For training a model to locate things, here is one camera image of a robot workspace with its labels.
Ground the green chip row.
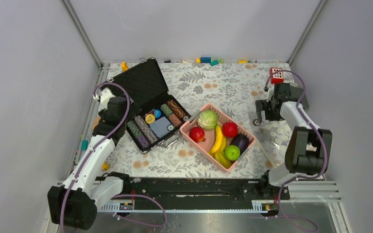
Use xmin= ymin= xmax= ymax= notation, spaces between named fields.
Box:
xmin=160 ymin=103 xmax=173 ymax=117

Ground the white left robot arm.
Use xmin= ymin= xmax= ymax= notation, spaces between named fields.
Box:
xmin=47 ymin=88 xmax=131 ymax=233

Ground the teal block at edge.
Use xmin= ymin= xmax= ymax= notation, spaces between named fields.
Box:
xmin=81 ymin=140 xmax=89 ymax=151

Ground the yellow dealer chip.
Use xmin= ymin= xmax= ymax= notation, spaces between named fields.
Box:
xmin=145 ymin=114 xmax=156 ymax=124

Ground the yellow toy banana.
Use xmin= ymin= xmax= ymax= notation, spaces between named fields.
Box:
xmin=209 ymin=125 xmax=224 ymax=155

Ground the green toy apple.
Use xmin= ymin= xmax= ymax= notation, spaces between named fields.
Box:
xmin=224 ymin=145 xmax=240 ymax=161

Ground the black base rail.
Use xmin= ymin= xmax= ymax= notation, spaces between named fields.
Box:
xmin=103 ymin=178 xmax=290 ymax=213

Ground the blue playing card deck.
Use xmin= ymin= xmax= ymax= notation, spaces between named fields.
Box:
xmin=150 ymin=117 xmax=174 ymax=138

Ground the tan wooden block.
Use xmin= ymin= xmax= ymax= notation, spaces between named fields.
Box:
xmin=91 ymin=116 xmax=101 ymax=131

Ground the red block with holes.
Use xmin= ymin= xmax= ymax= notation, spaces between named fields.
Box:
xmin=270 ymin=67 xmax=284 ymax=84

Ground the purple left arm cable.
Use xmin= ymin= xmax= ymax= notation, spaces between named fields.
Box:
xmin=59 ymin=82 xmax=131 ymax=233

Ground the pink perforated plastic basket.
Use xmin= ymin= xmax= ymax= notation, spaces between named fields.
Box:
xmin=180 ymin=103 xmax=257 ymax=172

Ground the purple toy eggplant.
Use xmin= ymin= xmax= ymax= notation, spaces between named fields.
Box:
xmin=230 ymin=133 xmax=250 ymax=154

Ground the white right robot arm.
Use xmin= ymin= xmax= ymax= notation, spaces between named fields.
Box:
xmin=254 ymin=98 xmax=332 ymax=200

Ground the orange black chip row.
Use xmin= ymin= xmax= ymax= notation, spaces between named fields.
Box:
xmin=167 ymin=100 xmax=187 ymax=120

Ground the loose poker chip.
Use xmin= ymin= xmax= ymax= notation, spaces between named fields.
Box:
xmin=253 ymin=119 xmax=260 ymax=126

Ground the teal toy brick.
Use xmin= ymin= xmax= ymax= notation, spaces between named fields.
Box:
xmin=210 ymin=60 xmax=219 ymax=67

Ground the blue toy brick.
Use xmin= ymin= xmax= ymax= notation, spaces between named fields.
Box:
xmin=200 ymin=57 xmax=211 ymax=63

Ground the yellow toy star fruit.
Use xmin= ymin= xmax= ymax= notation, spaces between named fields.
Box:
xmin=214 ymin=150 xmax=231 ymax=169

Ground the red toy pomegranate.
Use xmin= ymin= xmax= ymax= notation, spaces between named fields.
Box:
xmin=189 ymin=127 xmax=206 ymax=143

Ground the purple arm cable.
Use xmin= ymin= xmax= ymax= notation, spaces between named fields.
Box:
xmin=59 ymin=82 xmax=131 ymax=233
xmin=263 ymin=70 xmax=329 ymax=181

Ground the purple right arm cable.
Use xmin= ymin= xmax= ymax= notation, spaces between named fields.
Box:
xmin=263 ymin=70 xmax=329 ymax=181

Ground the pink chip row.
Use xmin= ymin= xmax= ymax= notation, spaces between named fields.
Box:
xmin=168 ymin=113 xmax=182 ymax=127

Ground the red toy tomato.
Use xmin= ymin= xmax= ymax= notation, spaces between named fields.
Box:
xmin=221 ymin=122 xmax=238 ymax=138

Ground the small yellow toy piece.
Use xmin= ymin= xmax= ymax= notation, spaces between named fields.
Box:
xmin=102 ymin=162 xmax=109 ymax=171

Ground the black poker chip case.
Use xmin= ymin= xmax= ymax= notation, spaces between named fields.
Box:
xmin=112 ymin=57 xmax=191 ymax=152

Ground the green toy cabbage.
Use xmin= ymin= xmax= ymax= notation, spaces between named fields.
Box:
xmin=197 ymin=110 xmax=218 ymax=130

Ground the orange toy piece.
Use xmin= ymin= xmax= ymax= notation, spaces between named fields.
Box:
xmin=121 ymin=62 xmax=129 ymax=72

